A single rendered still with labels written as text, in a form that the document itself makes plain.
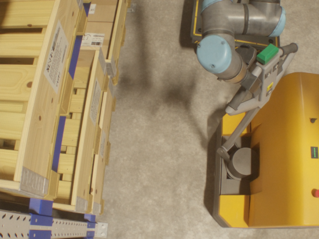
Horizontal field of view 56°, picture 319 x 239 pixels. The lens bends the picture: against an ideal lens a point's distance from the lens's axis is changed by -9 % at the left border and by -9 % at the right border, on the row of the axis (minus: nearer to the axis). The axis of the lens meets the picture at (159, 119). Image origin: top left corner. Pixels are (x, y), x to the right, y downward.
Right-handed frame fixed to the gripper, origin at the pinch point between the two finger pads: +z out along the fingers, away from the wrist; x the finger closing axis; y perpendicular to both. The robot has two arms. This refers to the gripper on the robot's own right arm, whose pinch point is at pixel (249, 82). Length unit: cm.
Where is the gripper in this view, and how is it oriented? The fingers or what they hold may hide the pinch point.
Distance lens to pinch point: 113.2
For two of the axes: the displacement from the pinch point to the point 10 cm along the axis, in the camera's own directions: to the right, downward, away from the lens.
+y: -5.5, 8.1, 2.2
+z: 5.3, 1.3, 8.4
